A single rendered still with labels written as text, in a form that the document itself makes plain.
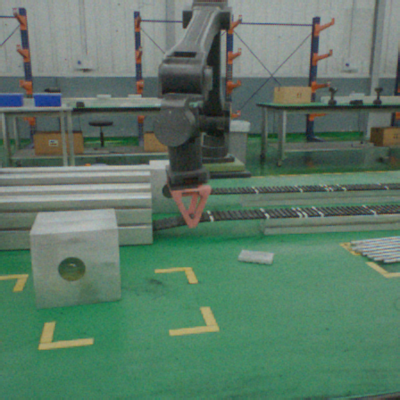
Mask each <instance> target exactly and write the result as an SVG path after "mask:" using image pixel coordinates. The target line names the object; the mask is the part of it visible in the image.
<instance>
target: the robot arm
mask: <svg viewBox="0 0 400 400"><path fill-rule="evenodd" d="M232 13H233V7H232V6H228V0H194V2H193V3H192V5H185V6H184V8H183V9H182V29H185V30H186V31H185V32H184V34H183V36H182V39H181V40H180V42H179V43H178V44H177V45H176V46H173V47H172V48H171V50H170V51H167V52H166V54H165V56H164V57H163V59H162V63H160V64H159V66H158V72H157V99H162V100H161V112H160V113H158V114H157V115H156V116H155V120H154V134H155V138H156V139H157V140H158V141H160V142H161V143H162V144H164V145H166V146H167V147H168V151H169V165H165V169H166V174H167V180H166V183H167V185H168V187H169V190H170V193H171V195H172V197H173V199H174V200H175V202H176V204H177V206H178V208H179V209H180V211H181V213H182V217H183V218H184V220H185V222H186V223H187V225H188V227H189V228H194V227H196V226H197V223H198V222H199V219H200V216H201V214H202V211H203V209H204V206H205V204H206V202H207V199H208V197H209V195H210V192H211V186H210V185H203V183H208V180H209V179H210V171H209V170H208V169H207V168H205V167H204V166H203V164H207V163H234V162H235V156H234V155H232V154H227V150H228V146H226V145H224V134H225V133H230V128H231V114H232V110H231V102H224V99H223V93H222V67H221V31H222V30H230V28H231V24H232ZM166 93H176V94H195V95H201V96H192V95H173V94H166ZM195 101H197V104H196V105H194V104H190V103H189V102H195ZM200 132H207V133H206V134H204V141H203V144H201V141H200V137H199V136H200ZM183 196H192V200H191V204H190V206H189V209H188V210H186V208H185V207H184V205H183V203H182V200H181V198H182V197H183ZM198 196H200V198H199V201H198V204H197V207H196V202H197V199H198ZM195 209H196V214H195V217H194V219H193V220H192V219H190V217H189V214H191V213H194V212H195Z"/></svg>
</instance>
